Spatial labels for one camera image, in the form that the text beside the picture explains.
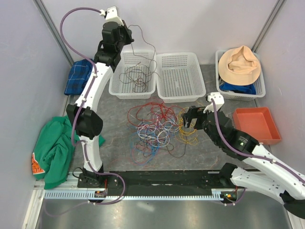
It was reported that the dark maroon wire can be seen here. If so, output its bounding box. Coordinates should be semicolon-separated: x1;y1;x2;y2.
133;133;189;159

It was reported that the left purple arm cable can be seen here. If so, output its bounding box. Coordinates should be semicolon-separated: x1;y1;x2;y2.
59;7;105;182

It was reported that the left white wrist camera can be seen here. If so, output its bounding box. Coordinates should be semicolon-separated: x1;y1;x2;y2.
100;6;123;25

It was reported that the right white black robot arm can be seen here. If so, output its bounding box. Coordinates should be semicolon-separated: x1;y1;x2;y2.
182;106;305;219

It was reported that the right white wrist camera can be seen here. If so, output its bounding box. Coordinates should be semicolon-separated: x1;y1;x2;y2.
203;92;224;114

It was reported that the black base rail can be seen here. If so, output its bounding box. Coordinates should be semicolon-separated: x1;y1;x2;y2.
77;170;235;196

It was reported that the orange plastic tray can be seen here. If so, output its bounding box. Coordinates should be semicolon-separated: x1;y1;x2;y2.
233;107;282;145

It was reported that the middle white plastic basket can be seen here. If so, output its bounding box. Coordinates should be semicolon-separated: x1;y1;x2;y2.
156;52;206;103

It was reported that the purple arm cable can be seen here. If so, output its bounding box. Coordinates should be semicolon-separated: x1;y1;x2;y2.
59;7;105;182
212;102;305;184

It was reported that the right white plastic basket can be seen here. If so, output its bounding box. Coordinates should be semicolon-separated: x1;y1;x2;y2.
215;50;266;101

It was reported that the red wire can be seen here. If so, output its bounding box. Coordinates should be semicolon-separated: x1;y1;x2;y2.
127;102;184;134

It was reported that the white plastic basket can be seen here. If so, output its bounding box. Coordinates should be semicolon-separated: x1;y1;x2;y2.
215;50;266;101
156;52;206;103
109;50;157;99

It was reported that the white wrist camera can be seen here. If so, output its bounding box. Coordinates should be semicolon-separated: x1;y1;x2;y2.
203;92;224;114
100;6;123;25

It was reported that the beige bucket hat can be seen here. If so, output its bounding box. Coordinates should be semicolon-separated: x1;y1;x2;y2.
218;45;262;86

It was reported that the green cloth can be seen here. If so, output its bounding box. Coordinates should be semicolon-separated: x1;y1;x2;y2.
31;115;106;190

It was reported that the white wire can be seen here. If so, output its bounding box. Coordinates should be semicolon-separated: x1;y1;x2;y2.
136;112;179;147

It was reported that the light blue cable duct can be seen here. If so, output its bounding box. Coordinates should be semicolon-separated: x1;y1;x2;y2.
44;190;224;201

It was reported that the left white plastic basket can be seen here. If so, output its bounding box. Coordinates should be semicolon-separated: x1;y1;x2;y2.
109;50;157;99

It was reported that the brown wire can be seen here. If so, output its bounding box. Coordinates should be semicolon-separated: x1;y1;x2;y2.
118;24;161;94

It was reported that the blue cloth in basket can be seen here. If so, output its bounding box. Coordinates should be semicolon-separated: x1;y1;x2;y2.
219;82;256;95

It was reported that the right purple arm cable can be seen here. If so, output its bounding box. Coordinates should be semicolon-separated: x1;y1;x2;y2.
212;102;305;184

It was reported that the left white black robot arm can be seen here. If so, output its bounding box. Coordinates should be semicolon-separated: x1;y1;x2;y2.
66;21;134;187

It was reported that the yellow wire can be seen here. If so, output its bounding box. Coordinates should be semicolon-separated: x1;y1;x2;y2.
175;107;199;145

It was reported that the blue plaid cloth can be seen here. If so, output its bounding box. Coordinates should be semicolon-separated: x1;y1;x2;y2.
64;59;92;95

